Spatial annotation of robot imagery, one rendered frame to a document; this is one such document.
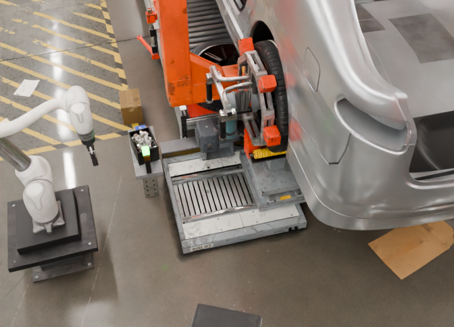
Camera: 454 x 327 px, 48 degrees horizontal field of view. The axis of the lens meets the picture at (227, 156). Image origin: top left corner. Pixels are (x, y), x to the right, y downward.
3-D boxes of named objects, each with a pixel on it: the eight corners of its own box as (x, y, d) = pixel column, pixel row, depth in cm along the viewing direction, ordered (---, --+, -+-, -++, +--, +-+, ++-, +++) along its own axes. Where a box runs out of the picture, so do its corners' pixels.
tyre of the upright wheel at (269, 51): (302, 161, 329) (332, 119, 268) (267, 168, 325) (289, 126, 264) (275, 71, 350) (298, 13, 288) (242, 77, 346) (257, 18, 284)
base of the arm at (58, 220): (34, 239, 295) (31, 234, 291) (30, 209, 309) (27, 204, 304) (66, 230, 299) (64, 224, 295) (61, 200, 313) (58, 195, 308)
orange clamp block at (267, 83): (273, 91, 278) (277, 86, 269) (259, 93, 277) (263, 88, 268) (270, 79, 279) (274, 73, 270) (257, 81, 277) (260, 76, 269)
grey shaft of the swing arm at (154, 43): (159, 60, 465) (153, 11, 428) (153, 61, 464) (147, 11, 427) (158, 55, 471) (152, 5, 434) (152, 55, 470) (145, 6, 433)
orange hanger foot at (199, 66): (266, 92, 360) (269, 51, 335) (192, 105, 351) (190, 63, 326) (259, 78, 371) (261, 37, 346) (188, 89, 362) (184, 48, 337)
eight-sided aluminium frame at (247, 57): (271, 163, 306) (277, 91, 267) (260, 165, 305) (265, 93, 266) (246, 105, 342) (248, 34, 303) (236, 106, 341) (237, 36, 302)
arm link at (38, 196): (31, 226, 294) (19, 203, 278) (30, 201, 306) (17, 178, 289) (60, 219, 297) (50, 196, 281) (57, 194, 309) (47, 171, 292)
